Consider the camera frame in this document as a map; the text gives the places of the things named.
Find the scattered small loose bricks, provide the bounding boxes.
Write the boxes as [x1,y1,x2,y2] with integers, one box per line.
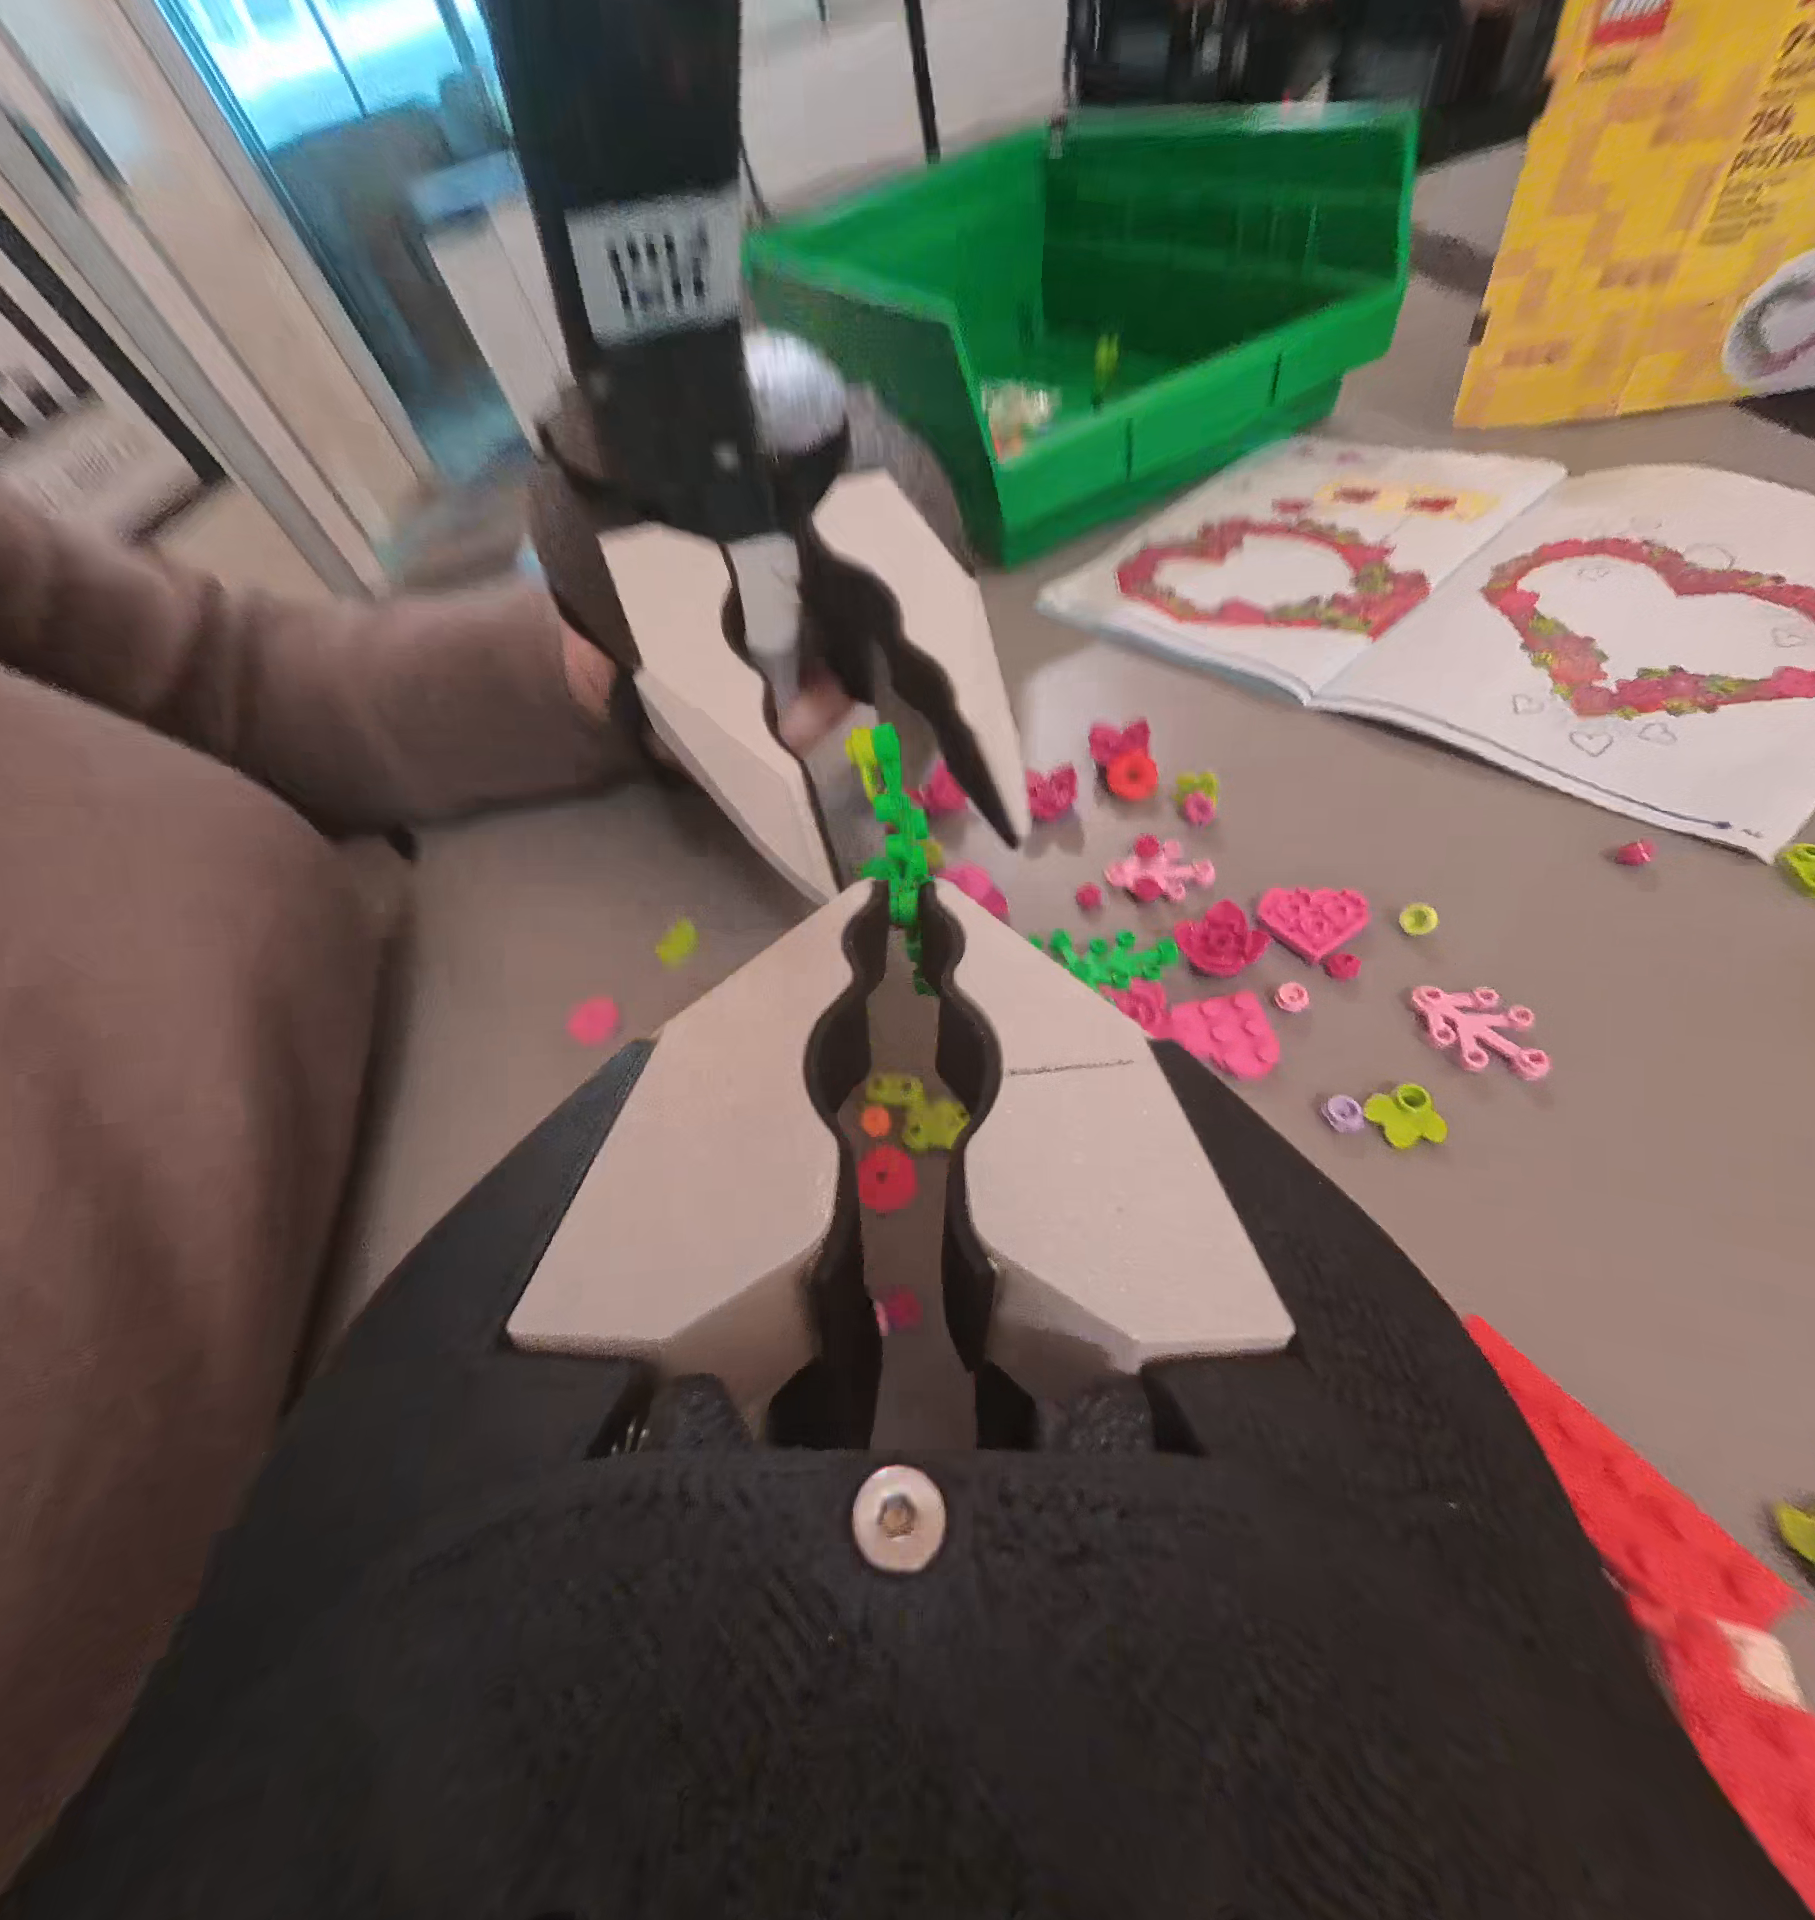
[653,757,1815,1615]

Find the light pink branch brick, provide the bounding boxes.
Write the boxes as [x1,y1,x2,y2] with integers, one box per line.
[1103,836,1219,905]
[1409,983,1554,1086]

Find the yellow toy set box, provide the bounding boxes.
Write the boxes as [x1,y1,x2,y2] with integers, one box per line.
[1451,0,1815,432]

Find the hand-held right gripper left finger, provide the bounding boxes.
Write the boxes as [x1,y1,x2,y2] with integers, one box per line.
[506,876,874,1449]

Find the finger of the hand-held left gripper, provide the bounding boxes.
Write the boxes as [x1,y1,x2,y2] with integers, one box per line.
[804,463,1035,852]
[598,523,850,905]

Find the green plastic bin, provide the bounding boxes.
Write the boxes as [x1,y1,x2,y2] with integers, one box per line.
[743,101,1419,571]

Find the black framed wall sign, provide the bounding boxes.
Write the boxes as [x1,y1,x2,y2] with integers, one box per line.
[0,141,230,545]

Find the green vine brick stem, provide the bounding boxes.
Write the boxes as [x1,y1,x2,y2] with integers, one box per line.
[844,724,951,999]

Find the pink heart brick plate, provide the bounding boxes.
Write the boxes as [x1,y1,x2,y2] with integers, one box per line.
[1165,989,1284,1081]
[1257,884,1371,964]

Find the person's left forearm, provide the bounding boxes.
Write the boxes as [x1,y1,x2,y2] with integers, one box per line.
[0,463,654,843]

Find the red heart brick frame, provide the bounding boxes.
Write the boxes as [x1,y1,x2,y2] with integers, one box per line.
[1461,1310,1815,1920]

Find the person's left hand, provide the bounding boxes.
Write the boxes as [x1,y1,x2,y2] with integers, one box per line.
[558,621,688,782]

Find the open instruction booklet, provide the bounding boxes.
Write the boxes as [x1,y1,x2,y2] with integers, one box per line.
[1039,434,1815,863]

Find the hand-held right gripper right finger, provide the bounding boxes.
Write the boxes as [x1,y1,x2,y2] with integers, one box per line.
[928,882,1297,1449]

